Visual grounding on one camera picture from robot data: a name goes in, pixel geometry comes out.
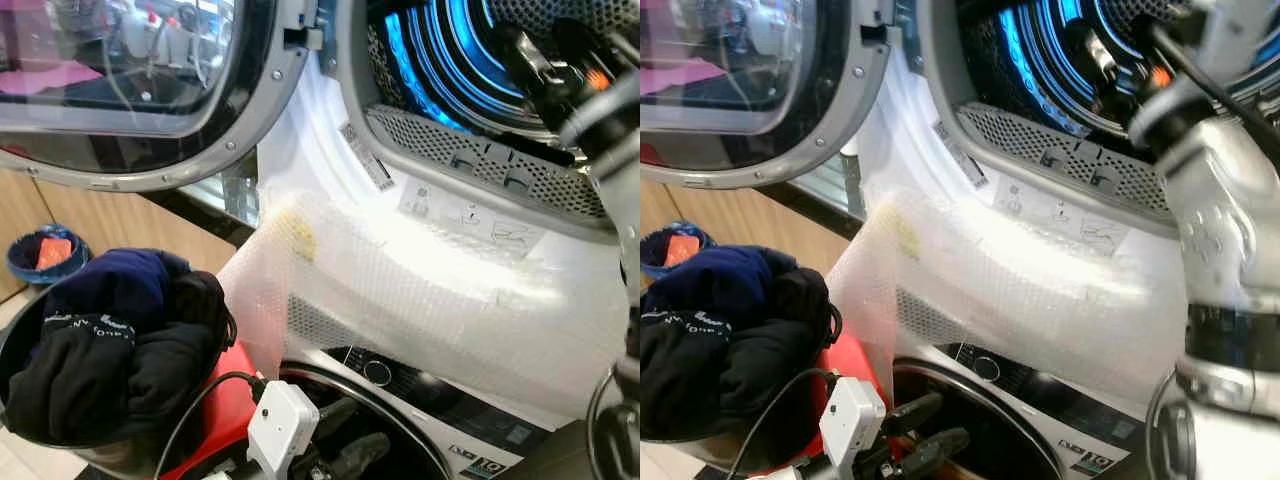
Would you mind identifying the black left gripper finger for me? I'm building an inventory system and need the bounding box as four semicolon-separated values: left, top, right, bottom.
310;397;359;433
895;428;971;473
325;432;391;479
882;392;943;431

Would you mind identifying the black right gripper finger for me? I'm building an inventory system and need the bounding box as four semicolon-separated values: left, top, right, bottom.
1065;18;1123;96
500;25;563;101
555;15;611;69

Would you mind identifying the black garment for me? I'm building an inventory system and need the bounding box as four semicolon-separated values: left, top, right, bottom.
5;270;233;447
640;268;839;443

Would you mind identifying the white washing machine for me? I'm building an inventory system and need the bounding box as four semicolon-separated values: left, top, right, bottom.
275;345;561;480
890;340;1151;480

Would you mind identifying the grey perforated lint filter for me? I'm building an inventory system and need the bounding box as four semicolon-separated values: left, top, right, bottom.
365;103;611;219
957;100;1171;216

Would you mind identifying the clear bubble wrap sheet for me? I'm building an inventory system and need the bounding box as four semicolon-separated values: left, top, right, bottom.
828;190;1191;401
218;190;631;421

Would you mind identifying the yellow sticker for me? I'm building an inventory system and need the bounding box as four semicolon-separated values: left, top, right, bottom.
888;208;923;259
280;210;319;263

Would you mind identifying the small blue bin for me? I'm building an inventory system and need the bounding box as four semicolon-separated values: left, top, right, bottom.
640;222;709;279
5;225;93;286

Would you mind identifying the white tumble dryer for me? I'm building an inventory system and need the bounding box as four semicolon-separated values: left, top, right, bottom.
255;0;641;431
845;0;1201;421

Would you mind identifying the black countertop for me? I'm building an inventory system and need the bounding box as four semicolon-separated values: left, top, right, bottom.
0;145;261;251
640;150;861;247

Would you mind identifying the navy blue garment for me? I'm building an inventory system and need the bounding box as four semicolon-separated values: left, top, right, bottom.
650;245;801;326
45;248;191;331

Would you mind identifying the wooden cabinet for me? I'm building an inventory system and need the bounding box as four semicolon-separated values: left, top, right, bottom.
640;175;851;271
0;170;236;301

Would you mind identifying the round glass dryer door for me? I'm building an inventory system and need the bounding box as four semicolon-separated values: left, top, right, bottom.
0;0;323;193
640;0;896;191

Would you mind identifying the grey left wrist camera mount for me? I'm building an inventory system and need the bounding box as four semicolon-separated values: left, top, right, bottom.
820;377;887;471
246;380;321;477

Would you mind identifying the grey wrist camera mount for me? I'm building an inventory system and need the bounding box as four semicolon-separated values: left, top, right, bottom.
820;377;887;471
1190;0;1280;77
246;380;321;477

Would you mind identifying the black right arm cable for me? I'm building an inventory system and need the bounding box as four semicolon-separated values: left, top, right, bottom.
1150;20;1280;146

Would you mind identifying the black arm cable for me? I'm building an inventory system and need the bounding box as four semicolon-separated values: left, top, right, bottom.
155;370;263;480
1150;20;1280;146
725;368;839;480

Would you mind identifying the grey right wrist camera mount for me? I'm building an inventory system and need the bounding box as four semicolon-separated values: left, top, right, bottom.
1190;0;1280;77

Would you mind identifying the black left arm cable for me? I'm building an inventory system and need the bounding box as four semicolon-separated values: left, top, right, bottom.
155;370;263;480
725;368;839;480

